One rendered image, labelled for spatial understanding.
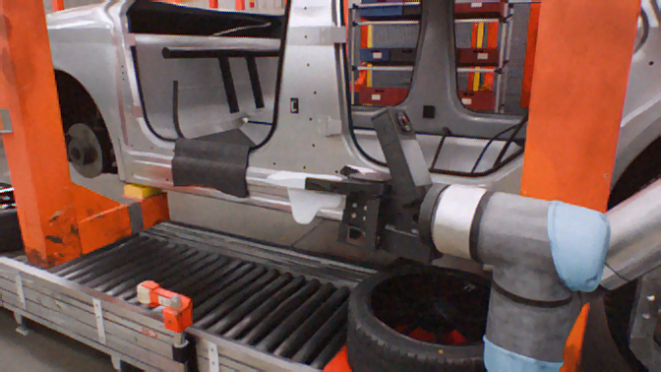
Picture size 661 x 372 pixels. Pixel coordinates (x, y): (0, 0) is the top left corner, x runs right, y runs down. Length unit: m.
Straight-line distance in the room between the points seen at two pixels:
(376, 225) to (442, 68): 2.87
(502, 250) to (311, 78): 1.40
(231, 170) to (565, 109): 1.41
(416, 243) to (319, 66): 1.30
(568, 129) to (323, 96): 0.99
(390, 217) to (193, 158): 1.72
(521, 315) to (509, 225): 0.09
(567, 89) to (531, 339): 0.60
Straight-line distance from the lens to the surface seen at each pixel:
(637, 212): 0.57
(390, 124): 0.51
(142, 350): 2.13
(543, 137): 1.00
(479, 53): 5.08
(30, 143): 2.12
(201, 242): 2.85
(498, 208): 0.46
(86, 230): 2.31
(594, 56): 0.99
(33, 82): 2.13
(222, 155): 2.07
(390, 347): 1.54
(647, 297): 1.26
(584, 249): 0.44
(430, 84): 3.37
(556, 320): 0.49
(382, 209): 0.52
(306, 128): 1.80
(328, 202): 0.54
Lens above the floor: 1.39
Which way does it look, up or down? 16 degrees down
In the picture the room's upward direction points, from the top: straight up
